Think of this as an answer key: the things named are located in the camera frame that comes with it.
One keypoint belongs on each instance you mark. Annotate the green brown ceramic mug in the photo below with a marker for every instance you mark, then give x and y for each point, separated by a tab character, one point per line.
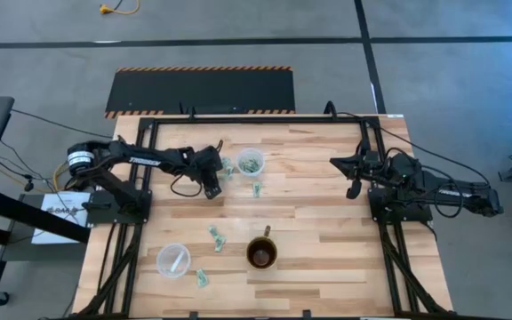
261	263

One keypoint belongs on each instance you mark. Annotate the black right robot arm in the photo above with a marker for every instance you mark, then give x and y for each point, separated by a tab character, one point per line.
469	195

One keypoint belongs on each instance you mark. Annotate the black caster wheel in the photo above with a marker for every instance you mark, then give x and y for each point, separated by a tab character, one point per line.
1	298

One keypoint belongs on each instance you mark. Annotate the black hazard-striped floor mat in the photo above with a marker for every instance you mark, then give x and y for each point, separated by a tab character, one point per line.
202	91

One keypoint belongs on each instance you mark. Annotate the clear plastic cup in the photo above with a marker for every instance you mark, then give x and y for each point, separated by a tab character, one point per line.
239	159
165	253

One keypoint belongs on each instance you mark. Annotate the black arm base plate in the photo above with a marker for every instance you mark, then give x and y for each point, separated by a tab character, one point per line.
411	217
105	217

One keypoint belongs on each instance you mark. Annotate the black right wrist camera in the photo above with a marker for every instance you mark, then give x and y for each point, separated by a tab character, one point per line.
354	189

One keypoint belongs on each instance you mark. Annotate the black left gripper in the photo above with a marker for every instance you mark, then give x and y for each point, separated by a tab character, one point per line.
209	164

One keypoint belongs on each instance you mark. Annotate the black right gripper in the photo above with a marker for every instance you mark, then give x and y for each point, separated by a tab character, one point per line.
369	166

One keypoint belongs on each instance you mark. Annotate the black diagonal bar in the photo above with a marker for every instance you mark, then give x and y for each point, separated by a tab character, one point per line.
25	213

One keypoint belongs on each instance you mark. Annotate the black table clamp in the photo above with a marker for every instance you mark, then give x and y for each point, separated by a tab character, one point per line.
307	314
191	113
193	314
330	109

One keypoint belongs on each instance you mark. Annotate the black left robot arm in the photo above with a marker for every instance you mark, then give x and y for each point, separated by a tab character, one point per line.
149	161

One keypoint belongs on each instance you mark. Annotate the grey flat base plate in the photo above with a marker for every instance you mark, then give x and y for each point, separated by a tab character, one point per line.
38	253

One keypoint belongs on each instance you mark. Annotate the white paper sheet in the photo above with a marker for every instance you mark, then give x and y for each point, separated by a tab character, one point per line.
45	237

